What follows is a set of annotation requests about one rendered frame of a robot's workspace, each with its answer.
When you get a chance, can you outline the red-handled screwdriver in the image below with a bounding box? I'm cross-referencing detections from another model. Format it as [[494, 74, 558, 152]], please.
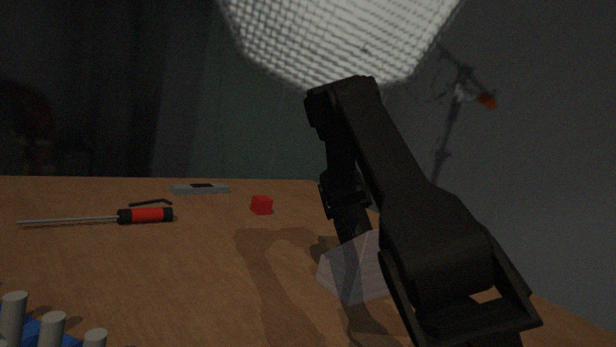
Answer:
[[16, 208, 173, 225]]

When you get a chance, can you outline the red cube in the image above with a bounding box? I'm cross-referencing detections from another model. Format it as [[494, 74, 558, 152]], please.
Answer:
[[250, 195, 273, 216]]

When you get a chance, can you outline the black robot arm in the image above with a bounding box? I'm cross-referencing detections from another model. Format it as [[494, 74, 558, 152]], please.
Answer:
[[303, 75, 543, 347]]

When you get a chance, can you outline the black l-shaped rod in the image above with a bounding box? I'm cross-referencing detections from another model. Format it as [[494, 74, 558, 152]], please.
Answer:
[[128, 198, 173, 207]]

